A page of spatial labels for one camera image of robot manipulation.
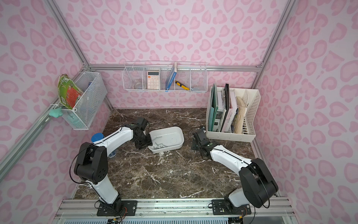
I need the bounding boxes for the yellow utility knife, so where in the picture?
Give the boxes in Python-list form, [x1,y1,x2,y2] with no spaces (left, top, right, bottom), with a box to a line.
[175,81,190,91]

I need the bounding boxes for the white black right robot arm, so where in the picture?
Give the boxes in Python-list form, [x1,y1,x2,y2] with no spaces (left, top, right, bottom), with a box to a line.
[192,129,279,208]

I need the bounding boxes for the blue book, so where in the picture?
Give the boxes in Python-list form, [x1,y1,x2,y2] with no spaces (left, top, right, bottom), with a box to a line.
[165,62,177,91]

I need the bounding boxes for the white wire wall basket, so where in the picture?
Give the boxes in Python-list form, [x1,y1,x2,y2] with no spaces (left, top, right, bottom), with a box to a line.
[122,61,208,92]

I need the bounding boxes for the white plastic storage box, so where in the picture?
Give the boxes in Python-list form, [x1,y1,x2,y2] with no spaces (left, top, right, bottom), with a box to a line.
[148,127,185,153]

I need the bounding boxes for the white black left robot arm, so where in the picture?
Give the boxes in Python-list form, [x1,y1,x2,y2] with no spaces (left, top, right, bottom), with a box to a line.
[71,118,153,214]

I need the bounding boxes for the pink white book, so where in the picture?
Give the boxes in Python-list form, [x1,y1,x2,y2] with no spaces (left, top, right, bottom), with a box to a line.
[222,90,237,133]

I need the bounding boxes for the white orange calculator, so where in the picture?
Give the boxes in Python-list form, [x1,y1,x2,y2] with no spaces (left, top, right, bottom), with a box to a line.
[147,71,160,90]

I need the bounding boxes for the white desktop file organizer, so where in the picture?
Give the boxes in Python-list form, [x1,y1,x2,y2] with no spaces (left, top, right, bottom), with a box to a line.
[206,87,261,142]

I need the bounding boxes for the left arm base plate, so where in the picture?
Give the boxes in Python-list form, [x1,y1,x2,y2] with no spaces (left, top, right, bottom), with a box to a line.
[97,200,138,217]

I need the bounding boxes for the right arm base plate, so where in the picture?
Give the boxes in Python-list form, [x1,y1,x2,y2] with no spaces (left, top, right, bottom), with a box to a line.
[208,199,252,216]

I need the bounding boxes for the green red snack bag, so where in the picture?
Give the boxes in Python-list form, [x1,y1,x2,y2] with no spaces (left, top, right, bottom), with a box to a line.
[57,74,84,110]

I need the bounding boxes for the blue lidded jar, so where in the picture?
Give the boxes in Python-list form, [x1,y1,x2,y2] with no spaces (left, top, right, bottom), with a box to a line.
[91,133,117,159]

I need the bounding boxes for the beige woven fan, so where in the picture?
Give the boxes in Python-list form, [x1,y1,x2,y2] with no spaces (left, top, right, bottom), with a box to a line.
[234,97,247,134]

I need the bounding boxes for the clear round glass dish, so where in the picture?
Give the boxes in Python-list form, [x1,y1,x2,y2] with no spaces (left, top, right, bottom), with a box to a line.
[133,80,143,90]

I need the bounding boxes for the black notebook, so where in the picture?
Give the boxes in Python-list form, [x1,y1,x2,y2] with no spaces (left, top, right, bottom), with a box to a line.
[220,84,229,132]

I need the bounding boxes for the white mesh side basket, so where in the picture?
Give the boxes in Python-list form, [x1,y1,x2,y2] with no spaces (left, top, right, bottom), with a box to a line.
[60,71,107,130]

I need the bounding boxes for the green folder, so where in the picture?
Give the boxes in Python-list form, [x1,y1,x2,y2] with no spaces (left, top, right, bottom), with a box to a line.
[208,83,218,132]

